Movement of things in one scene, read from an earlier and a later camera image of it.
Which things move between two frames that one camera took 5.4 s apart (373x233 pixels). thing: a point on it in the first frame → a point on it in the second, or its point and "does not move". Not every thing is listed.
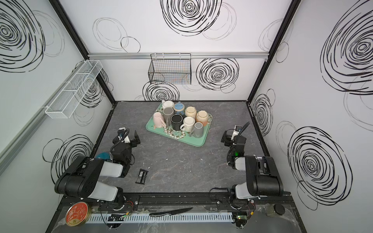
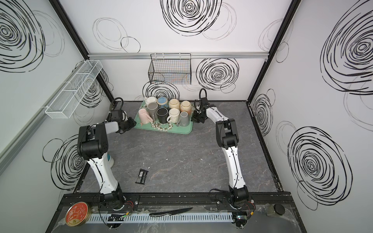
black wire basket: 174,68 does not move
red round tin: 76,213 does not move
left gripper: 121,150 → 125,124
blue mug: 178,108 → 162,102
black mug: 177,120 → 162,113
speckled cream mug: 191,111 → 174,103
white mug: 167,104 → 150,99
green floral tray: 179,135 → 168,127
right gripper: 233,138 → 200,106
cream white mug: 188,124 → 174,117
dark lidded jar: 279,208 does not move
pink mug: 158,121 → 144,118
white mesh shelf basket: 62,105 does not move
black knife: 170,212 does not move
